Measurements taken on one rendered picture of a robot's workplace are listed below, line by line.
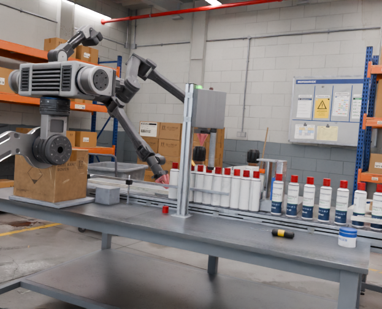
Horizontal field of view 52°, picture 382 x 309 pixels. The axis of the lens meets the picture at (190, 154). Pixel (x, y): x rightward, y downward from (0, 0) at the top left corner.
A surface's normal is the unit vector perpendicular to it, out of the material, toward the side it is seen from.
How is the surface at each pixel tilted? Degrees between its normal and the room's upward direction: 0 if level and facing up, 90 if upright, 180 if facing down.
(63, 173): 90
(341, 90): 90
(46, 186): 90
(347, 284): 90
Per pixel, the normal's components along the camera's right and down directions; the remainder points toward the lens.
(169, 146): -0.47, 0.01
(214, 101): 0.49, 0.08
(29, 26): 0.84, 0.09
